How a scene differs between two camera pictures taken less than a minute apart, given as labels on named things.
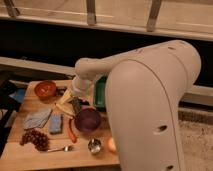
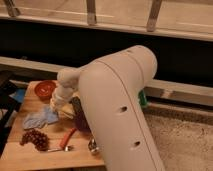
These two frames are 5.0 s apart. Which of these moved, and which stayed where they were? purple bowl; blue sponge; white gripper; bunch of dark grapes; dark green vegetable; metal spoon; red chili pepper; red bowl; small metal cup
Moved: blue sponge; white gripper; red chili pepper
Stayed: metal spoon; red bowl; small metal cup; dark green vegetable; purple bowl; bunch of dark grapes
